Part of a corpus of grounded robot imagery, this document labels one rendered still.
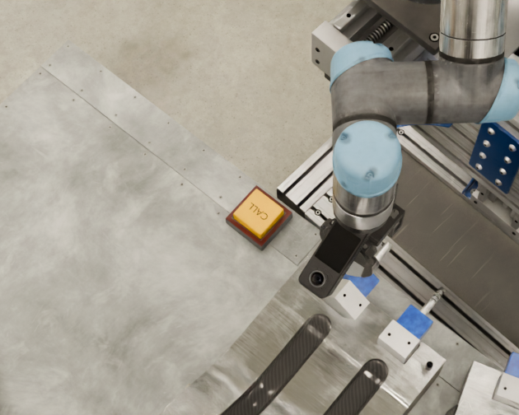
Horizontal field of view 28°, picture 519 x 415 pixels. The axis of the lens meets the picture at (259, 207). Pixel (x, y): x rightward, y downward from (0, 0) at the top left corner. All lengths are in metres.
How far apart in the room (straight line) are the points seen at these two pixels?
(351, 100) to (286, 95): 1.55
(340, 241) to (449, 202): 1.11
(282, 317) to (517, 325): 0.86
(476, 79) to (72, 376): 0.82
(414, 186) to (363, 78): 1.21
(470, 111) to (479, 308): 1.13
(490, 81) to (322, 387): 0.56
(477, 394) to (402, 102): 0.55
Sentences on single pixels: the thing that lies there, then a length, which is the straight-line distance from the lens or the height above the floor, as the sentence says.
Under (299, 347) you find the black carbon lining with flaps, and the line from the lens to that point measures 1.56.
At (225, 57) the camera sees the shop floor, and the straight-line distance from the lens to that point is 2.81.
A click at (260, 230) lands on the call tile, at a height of 0.84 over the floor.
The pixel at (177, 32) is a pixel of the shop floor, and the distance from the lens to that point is 2.87.
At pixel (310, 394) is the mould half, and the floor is 0.88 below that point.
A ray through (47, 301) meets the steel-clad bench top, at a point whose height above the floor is 0.80.
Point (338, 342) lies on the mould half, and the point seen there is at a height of 0.89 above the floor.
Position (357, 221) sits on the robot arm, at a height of 1.24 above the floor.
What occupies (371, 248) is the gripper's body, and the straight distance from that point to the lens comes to 1.34.
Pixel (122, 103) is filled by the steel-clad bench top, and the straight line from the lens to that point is 1.85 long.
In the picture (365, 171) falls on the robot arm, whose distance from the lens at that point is 1.14.
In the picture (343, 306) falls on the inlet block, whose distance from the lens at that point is 1.54.
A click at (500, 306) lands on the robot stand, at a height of 0.21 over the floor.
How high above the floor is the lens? 2.39
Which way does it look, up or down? 67 degrees down
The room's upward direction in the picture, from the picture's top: 6 degrees counter-clockwise
